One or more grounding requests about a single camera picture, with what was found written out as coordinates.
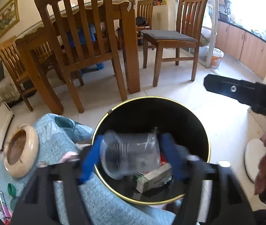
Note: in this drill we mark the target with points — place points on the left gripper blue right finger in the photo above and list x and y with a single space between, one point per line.
176 156

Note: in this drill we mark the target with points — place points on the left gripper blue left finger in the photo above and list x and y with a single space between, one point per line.
89 157

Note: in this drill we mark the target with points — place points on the red cigarette pack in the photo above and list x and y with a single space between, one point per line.
163 160

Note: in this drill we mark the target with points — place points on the clear plastic cup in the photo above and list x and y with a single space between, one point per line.
127 154

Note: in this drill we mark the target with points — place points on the green bottle cap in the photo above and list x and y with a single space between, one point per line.
11 190

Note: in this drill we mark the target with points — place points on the black gold-rimmed trash bin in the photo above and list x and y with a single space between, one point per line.
153 115

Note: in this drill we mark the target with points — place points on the white green box in bin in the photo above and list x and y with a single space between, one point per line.
154 179

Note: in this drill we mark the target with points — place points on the blue butterfly tablecloth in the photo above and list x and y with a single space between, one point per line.
67 191

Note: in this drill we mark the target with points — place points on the wooden kitchen cabinets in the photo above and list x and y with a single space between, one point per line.
242 45

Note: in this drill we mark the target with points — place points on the white plastic bucket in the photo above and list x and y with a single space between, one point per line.
217 56

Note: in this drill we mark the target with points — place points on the beige stone ashtray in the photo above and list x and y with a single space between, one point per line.
21 151

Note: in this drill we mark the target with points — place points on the blue plastic stool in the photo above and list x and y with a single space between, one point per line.
88 69

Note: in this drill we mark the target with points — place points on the cushioned wooden chair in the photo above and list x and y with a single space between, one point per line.
183 43

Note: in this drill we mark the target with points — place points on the dark sofa with lace cover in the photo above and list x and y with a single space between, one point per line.
8 90

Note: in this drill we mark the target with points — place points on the wooden dining table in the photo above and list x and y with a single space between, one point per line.
126 36

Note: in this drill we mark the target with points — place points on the left wooden dining chair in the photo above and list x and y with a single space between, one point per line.
16 69

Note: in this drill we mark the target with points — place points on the wooden dining chair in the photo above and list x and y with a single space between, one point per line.
62 16
16 69

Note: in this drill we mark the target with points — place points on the near wooden dining chair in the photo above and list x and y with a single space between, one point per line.
62 16

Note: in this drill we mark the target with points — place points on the far wooden chair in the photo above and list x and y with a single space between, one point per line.
144 18

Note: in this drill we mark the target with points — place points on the horses painting gold frame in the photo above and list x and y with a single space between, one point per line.
9 16

